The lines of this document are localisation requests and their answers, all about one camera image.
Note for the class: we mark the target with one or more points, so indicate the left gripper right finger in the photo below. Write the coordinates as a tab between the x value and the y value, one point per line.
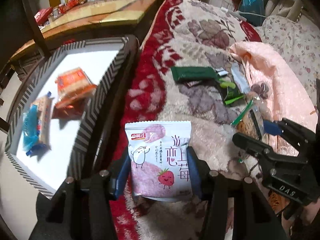
215	189

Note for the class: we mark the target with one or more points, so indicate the red gold snack packet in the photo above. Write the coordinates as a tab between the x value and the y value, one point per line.
70	112

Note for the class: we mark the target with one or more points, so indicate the light blue sachima packet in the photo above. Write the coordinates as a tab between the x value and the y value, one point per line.
31	131

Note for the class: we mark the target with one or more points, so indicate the dark wooden chair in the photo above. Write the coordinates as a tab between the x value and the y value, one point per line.
18	26

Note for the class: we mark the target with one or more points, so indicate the red gift box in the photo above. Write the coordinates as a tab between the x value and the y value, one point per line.
42	15

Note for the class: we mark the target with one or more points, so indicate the clear bag of walnut snacks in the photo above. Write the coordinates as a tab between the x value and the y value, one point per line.
250	122

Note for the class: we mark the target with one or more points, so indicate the grey white snack packet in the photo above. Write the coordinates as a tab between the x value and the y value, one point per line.
221	72

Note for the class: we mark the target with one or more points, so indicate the red cream floral blanket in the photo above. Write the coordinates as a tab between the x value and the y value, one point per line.
184	33

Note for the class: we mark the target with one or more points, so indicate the white pink strawberry snack bag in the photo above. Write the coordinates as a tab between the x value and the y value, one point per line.
159	162

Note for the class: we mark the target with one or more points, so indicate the white tray with striped rim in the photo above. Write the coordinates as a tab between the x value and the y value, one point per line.
107	62

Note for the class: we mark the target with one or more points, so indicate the teal plastic bag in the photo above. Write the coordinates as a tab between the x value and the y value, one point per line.
253	11

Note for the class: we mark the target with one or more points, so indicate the black Nescafe coffee stick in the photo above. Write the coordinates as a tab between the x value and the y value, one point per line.
193	83

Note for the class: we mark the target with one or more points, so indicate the green black matcha packet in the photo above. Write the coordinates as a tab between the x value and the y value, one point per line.
229	91

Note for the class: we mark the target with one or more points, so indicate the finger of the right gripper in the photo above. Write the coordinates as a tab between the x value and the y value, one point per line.
259	149
298	136

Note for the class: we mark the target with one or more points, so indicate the beige cracker pack blue ends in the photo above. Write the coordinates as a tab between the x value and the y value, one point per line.
44	107

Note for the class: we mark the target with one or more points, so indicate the floral white bedsheet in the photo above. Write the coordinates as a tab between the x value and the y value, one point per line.
298	44

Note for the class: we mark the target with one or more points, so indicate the wooden coffee table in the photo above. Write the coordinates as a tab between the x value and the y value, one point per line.
94	15

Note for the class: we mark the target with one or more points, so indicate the orange cracker pack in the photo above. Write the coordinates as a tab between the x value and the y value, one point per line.
72	86

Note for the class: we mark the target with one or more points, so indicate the dark green snack packet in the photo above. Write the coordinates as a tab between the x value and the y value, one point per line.
184	74

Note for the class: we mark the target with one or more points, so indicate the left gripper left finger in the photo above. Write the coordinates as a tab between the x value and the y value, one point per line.
108	185

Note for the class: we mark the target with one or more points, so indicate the red toy figurines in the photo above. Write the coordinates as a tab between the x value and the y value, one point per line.
70	4

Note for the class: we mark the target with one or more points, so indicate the clear bag of red dates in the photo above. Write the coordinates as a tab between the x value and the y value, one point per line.
262	89

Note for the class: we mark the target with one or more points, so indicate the pink quilted blanket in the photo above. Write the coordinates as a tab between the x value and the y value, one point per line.
287	97

